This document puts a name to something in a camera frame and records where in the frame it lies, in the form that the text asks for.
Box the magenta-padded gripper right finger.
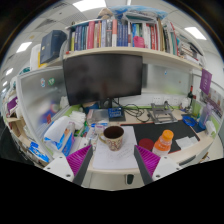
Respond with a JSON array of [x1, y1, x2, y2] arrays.
[[133, 144, 183, 186]]

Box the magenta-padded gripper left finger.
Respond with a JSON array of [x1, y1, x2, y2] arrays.
[[43, 144, 95, 187]]

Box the orange-capped drink bottle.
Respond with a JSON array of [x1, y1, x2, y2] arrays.
[[152, 129, 175, 158]]

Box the translucent purple water bottle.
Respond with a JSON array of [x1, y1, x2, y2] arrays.
[[198, 103, 214, 130]]

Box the flat round red coaster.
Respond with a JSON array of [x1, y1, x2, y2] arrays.
[[138, 138, 155, 152]]

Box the white paper napkin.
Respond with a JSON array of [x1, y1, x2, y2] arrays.
[[175, 135, 199, 150]]

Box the black desk mat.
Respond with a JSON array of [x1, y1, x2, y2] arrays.
[[120, 119, 200, 154]]

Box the white paper sheet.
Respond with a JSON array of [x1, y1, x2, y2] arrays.
[[92, 125, 139, 170]]

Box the grey metal laptop stand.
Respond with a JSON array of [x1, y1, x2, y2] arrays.
[[146, 102, 178, 125]]

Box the stack of white tissues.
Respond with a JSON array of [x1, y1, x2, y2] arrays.
[[68, 110, 87, 130]]

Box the patterned ceramic mug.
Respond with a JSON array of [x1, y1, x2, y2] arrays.
[[98, 125, 125, 152]]

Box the white tissue pack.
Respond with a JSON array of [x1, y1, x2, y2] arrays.
[[204, 120, 217, 136]]

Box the clear plastic box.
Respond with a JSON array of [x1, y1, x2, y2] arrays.
[[87, 108, 110, 125]]

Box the blue circuit board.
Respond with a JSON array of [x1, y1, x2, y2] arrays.
[[107, 107, 126, 122]]

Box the purple hanging pennant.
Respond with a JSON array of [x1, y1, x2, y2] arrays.
[[199, 68, 213, 96]]

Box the black computer monitor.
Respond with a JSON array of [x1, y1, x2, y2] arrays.
[[62, 53, 144, 109]]

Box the dark blue box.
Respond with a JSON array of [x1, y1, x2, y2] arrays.
[[39, 29, 68, 64]]

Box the shelf unit with books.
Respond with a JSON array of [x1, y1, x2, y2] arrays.
[[63, 6, 206, 71]]

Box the blue coiled cable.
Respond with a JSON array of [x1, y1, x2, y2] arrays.
[[181, 114, 198, 128]]

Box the black cables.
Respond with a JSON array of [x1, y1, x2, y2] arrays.
[[123, 103, 151, 124]]

